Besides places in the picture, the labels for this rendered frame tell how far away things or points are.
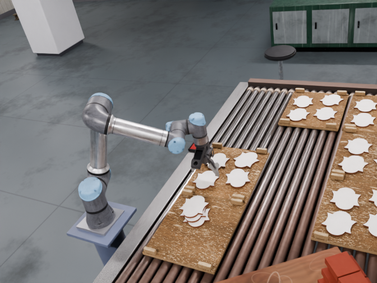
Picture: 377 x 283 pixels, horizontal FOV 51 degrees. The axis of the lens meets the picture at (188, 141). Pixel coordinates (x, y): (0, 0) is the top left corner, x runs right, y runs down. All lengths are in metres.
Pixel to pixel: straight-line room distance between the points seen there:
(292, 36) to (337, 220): 4.08
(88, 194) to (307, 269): 1.06
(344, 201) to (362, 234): 0.19
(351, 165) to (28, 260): 2.51
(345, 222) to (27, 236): 2.68
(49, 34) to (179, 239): 5.96
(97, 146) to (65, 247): 1.57
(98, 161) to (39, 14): 5.51
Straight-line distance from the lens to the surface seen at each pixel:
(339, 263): 1.23
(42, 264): 3.40
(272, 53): 4.22
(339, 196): 1.96
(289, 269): 1.55
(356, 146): 2.27
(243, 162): 2.16
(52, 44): 7.46
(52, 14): 7.42
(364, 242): 1.80
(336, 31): 5.56
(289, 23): 5.61
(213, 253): 1.76
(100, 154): 2.03
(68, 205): 3.80
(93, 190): 1.99
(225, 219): 1.88
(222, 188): 2.04
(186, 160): 2.30
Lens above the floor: 2.28
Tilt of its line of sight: 34 degrees down
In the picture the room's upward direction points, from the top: 12 degrees counter-clockwise
